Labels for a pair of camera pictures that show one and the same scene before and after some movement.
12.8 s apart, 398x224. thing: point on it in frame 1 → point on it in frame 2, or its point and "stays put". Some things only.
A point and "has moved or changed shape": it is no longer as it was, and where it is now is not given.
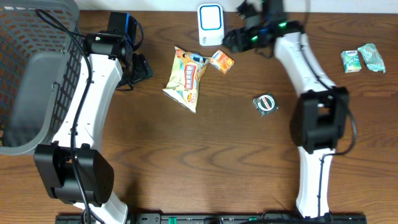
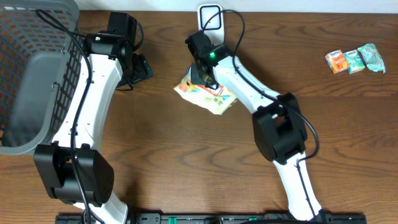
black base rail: x=216 y=218 stays put
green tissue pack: x=351 y=61 stays put
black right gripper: x=237 y=40 → x=194 y=81
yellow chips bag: x=183 y=83 → x=217 y=101
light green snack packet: x=372 y=58 stays put
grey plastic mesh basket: x=40 y=56 stays put
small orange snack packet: x=222 y=61 has moved or changed shape
